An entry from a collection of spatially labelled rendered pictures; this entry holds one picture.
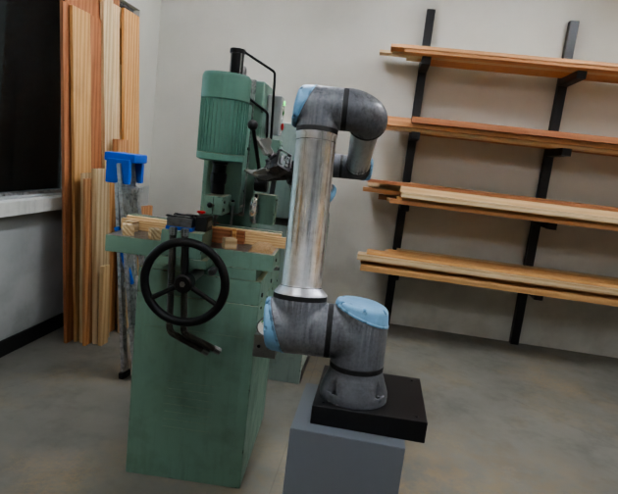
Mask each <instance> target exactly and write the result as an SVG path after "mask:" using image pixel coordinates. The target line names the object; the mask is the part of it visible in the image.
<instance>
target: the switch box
mask: <svg viewBox="0 0 618 494"><path fill-rule="evenodd" d="M272 98H273V95H268V103H267V112H268V113H269V134H268V135H270V132H271V114H272ZM283 101H285V99H284V98H283V97H282V96H278V95H275V108H274V124H273V135H274V136H282V134H281V131H282V130H281V125H282V123H283V119H282V117H283V111H284V105H283Z"/></svg>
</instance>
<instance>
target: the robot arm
mask: <svg viewBox="0 0 618 494"><path fill-rule="evenodd" d="M291 125H292V126H294V127H296V143H295V153H294V161H293V160H292V159H291V158H292V155H290V154H289V153H287V152H286V153H287V155H286V154H284V153H283V152H282V151H284V152H285V150H283V149H282V148H281V149H279V150H278V151H277V153H275V152H274V151H273V149H272V148H271V144H272V139H271V138H269V137H268V138H263V139H261V138H260V137H259V136H257V135H256V137H257V144H258V147H259V148H260V149H261V151H262V154H263V155H264V156H268V157H269V158H270V159H266V160H265V161H266V166H265V167H264V169H263V168H261V169H258V170H255V169H254V170H251V169H247V170H244V171H245V172H246V173H248V174H250V175H252V176H255V177H256V179H257V180H258V182H262V181H275V180H286V183H287V184H288V185H289V187H290V188H291V192H290V201H289V211H288V221H287V231H286V241H285V250H284V260H283V279H282V283H281V285H279V286H278V287H277V288H276V289H275V290H274V296H273V297H272V296H270V297H268V298H267V299H266V302H265V308H264V320H263V326H264V327H263V333H264V342H265V345H266V347H267V348H268V349H269V350H272V351H277V352H282V353H289V354H297V355H306V356H315V357H324V358H331V359H330V366H329V368H328V370H327V372H326V374H325V376H324V378H323V380H322V381H321V385H320V394H321V396H322V397H323V398H324V399H325V400H326V401H328V402H329V403H331V404H333V405H336V406H339V407H342V408H345V409H350V410H360V411H365V410H374V409H377V408H380V407H382V406H383V405H384V404H385V403H386V398H387V390H386V383H385V379H384V375H383V369H384V361H385V353H386V339H387V331H388V310H387V308H386V307H385V306H383V305H382V304H380V303H378V302H376V301H373V300H370V299H366V298H361V297H356V296H342V297H341V296H340V297H338V298H337V299H336V301H335V304H331V303H327V296H328V295H327V294H326V293H325V291H324V290H323V289H322V287H321V285H322V275H323V265H324V257H325V247H326V237H327V228H328V218H329V208H330V203H331V202H332V201H333V199H334V198H335V195H336V187H335V186H334V185H333V184H332V181H333V177H337V178H348V179H358V180H363V181H364V180H370V179H371V176H372V173H373V166H374V160H373V158H372V157H373V153H374V150H375V146H376V143H377V139H378V138H379V137H380V136H381V135H382V134H383V133H384V132H385V130H386V125H387V112H386V108H385V106H384V105H383V104H382V102H381V101H380V100H378V99H377V98H376V97H375V96H373V95H371V94H369V93H367V92H365V91H362V90H360V89H355V88H345V87H334V86H325V85H318V84H315V85H310V84H304V85H302V86H301V87H300V88H299V89H298V91H297V94H296V97H295V101H294V105H293V110H292V117H291ZM339 130H340V131H349V132H350V140H349V147H348V155H342V154H336V153H335V143H336V139H337V133H338V131H339Z"/></svg>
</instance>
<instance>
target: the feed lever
mask: <svg viewBox="0 0 618 494"><path fill-rule="evenodd" d="M247 126H248V128H249V129H251V131H252V138H253V145H254V151H255V158H256V164H257V170H258V169H261V165H260V158H259V151H258V144H257V137H256V128H257V127H258V123H257V122H256V121H255V120H250V121H249V122H248V124H247ZM268 187H269V181H262V182H258V180H257V179H256V177H255V180H254V190H255V191H258V192H267V191H268Z"/></svg>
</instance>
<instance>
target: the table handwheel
mask: <svg viewBox="0 0 618 494"><path fill-rule="evenodd" d="M175 247H183V263H182V273H181V274H180V275H178V276H177V277H176V278H175V280H174V285H172V286H170V287H168V288H166V289H164V290H161V291H159V292H157V293H155V294H152V293H151V290H150V286H149V274H150V270H151V267H152V265H153V263H154V262H155V260H156V259H157V258H158V257H159V256H160V255H161V254H162V253H163V252H165V251H167V250H169V249H171V248H175ZM189 247H191V248H194V249H197V250H199V251H201V252H203V253H204V254H205V255H207V256H208V257H209V258H210V259H211V260H212V261H213V263H214V264H215V266H216V267H218V272H219V275H220V279H221V290H220V294H219V297H218V299H217V301H215V300H214V299H212V298H211V297H209V296H208V295H206V294H205V293H203V292H202V291H201V290H199V289H198V288H197V287H195V286H194V285H195V281H196V280H197V279H198V278H200V277H201V276H202V275H203V274H204V270H199V269H194V270H192V271H191V272H188V251H189ZM140 289H141V293H142V296H143V298H144V300H145V302H146V304H147V305H148V307H149V308H150V310H151V311H152V312H153V313H154V314H155V315H156V316H158V317H159V318H160V319H162V320H163V321H166V322H168V323H171V324H174V325H178V326H196V325H200V324H202V323H205V322H207V321H209V320H211V319H212V318H213V317H214V316H216V315H217V314H218V313H219V312H220V311H221V310H222V309H223V307H224V305H225V304H226V301H227V299H228V296H229V291H230V278H229V273H228V270H227V267H226V265H225V263H224V261H223V260H222V258H221V257H220V256H219V254H218V253H217V252H216V251H215V250H214V249H212V248H211V247H210V246H208V245H207V244H205V243H203V242H201V241H199V240H196V239H192V238H184V237H181V238H174V239H170V240H167V241H165V242H163V243H161V244H159V245H158V246H156V247H155V248H154V249H153V250H152V251H151V252H150V253H149V254H148V256H147V257H146V259H145V261H144V263H143V265H142V268H141V272H140ZM174 290H176V291H177V292H179V293H186V292H188V291H189V290H191V291H192V292H194V293H195V294H197V295H198V296H200V297H202V298H203V299H204V300H206V301H207V302H209V303H210V304H211V305H213V307H212V308H211V309H210V310H209V311H208V312H206V313H205V314H203V315H201V316H198V317H194V318H180V317H176V316H173V315H171V314H169V313H167V312H166V311H165V310H163V309H162V308H161V307H160V306H159V305H158V304H157V302H156V301H155V299H156V298H158V297H160V296H163V295H165V294H167V293H169V292H172V291H174Z"/></svg>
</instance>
